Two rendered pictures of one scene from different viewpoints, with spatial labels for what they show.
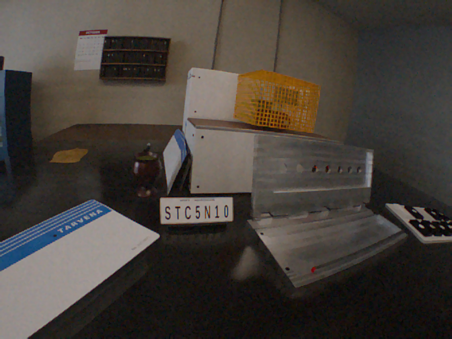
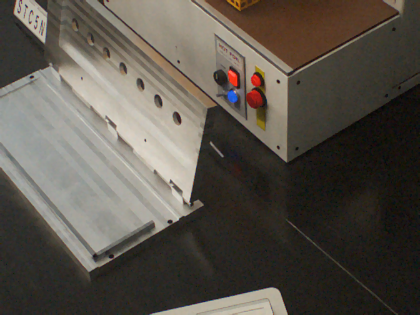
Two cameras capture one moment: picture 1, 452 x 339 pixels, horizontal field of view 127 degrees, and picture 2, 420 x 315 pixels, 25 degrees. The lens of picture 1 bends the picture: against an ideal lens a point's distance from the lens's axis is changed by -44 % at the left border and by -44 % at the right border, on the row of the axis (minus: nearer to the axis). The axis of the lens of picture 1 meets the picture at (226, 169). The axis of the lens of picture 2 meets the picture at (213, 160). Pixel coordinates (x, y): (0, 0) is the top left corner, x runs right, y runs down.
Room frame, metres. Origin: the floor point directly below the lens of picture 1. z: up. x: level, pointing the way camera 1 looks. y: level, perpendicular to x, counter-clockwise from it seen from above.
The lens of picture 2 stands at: (0.31, -1.41, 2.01)
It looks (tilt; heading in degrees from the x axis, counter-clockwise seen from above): 46 degrees down; 75
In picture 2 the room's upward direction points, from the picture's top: 4 degrees counter-clockwise
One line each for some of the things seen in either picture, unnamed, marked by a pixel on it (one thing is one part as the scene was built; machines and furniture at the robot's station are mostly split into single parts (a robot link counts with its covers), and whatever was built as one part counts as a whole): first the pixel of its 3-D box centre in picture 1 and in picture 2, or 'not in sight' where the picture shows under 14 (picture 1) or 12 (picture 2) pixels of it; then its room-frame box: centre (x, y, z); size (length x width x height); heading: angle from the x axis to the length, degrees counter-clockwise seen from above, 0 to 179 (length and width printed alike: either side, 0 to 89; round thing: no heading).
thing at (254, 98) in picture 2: not in sight; (255, 99); (0.66, -0.37, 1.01); 0.03 x 0.02 x 0.03; 109
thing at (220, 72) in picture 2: not in sight; (220, 77); (0.63, -0.28, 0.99); 0.03 x 0.01 x 0.03; 109
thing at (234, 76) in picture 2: not in sight; (233, 78); (0.64, -0.31, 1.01); 0.02 x 0.01 x 0.03; 109
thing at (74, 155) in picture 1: (68, 153); not in sight; (0.69, 0.72, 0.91); 0.22 x 0.18 x 0.02; 30
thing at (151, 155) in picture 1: (146, 175); not in sight; (0.49, 0.21, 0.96); 0.09 x 0.09 x 0.11
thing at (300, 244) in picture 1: (343, 232); (72, 156); (0.37, -0.30, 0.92); 0.44 x 0.21 x 0.04; 109
